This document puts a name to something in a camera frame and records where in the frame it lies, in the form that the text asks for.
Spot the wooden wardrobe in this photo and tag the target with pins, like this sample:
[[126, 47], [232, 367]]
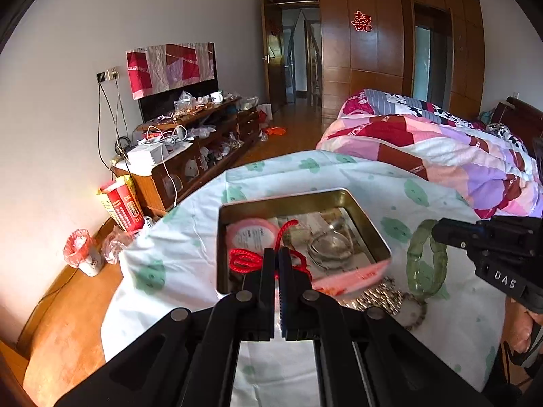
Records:
[[339, 63]]

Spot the red patterned cloth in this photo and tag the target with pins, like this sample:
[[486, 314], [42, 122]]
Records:
[[169, 68]]

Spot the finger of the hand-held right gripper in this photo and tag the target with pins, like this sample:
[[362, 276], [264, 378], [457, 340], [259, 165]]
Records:
[[458, 233]]

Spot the red paper decoration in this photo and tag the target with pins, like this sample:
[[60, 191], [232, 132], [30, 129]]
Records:
[[362, 21]]

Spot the white shopping bag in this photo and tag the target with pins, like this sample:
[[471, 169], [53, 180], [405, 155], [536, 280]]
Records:
[[265, 114]]

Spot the white mug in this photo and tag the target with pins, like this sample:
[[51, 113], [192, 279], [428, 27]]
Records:
[[216, 97]]

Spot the red and yellow paper bag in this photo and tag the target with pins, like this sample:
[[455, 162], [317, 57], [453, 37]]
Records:
[[123, 205]]

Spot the wall socket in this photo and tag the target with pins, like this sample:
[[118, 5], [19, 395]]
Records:
[[108, 74]]

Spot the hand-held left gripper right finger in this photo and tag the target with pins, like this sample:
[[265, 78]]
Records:
[[286, 296]]

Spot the black television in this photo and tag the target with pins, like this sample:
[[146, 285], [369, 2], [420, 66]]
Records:
[[169, 102]]

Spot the pink patchwork quilt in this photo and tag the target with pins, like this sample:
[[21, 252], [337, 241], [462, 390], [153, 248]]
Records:
[[445, 152]]

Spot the trash bin with red liner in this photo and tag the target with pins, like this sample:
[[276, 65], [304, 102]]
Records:
[[85, 254]]

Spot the wooden television cabinet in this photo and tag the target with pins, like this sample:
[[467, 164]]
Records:
[[157, 186]]

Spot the white cardboard box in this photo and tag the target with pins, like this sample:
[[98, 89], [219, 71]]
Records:
[[146, 156]]

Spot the orange plastic bag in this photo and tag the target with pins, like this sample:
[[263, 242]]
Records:
[[273, 131]]

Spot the printed paper leaflet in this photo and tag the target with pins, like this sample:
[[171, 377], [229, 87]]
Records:
[[314, 220]]

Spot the person's right hand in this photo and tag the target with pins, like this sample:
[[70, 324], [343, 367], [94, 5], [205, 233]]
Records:
[[519, 330]]

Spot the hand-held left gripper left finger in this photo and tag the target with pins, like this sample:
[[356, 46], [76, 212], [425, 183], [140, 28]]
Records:
[[266, 292]]

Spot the clear plastic bag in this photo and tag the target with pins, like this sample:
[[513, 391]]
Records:
[[121, 243]]

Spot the silver bangle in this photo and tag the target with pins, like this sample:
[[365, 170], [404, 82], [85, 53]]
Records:
[[311, 248]]

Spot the wooden door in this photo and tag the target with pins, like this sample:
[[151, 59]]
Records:
[[273, 59]]

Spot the pink bangle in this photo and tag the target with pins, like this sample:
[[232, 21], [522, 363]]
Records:
[[250, 221]]

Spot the dark wooden headboard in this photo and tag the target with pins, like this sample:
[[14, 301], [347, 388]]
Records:
[[524, 114]]

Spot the pink metal tin box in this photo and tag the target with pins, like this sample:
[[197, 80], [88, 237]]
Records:
[[360, 277]]

